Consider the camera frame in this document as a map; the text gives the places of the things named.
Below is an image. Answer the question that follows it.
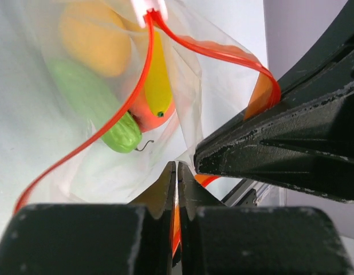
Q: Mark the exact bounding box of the fake green cucumber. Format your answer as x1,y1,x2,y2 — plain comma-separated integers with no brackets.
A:
48,58,145,154

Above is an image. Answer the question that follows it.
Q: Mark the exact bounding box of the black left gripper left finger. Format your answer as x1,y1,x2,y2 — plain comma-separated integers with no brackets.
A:
0,162,176,274

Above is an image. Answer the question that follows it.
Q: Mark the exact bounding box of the clear zip top bag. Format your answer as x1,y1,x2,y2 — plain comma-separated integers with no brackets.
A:
15,1,281,211

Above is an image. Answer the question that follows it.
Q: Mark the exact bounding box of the fake yellow lemon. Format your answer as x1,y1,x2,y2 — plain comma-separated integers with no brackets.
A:
58,1,132,77

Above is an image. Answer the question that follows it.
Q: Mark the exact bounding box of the fake peach fruit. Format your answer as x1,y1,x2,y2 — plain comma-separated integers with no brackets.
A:
129,92,175,133

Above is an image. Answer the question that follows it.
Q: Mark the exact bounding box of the fake yellow banana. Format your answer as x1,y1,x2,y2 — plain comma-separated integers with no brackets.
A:
144,31,172,117

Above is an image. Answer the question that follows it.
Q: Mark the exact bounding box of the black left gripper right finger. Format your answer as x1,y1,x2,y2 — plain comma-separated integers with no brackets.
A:
178,163,354,274

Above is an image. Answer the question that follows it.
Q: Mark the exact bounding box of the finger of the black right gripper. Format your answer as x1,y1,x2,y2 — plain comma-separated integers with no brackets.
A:
278,1,354,100
194,85,354,203

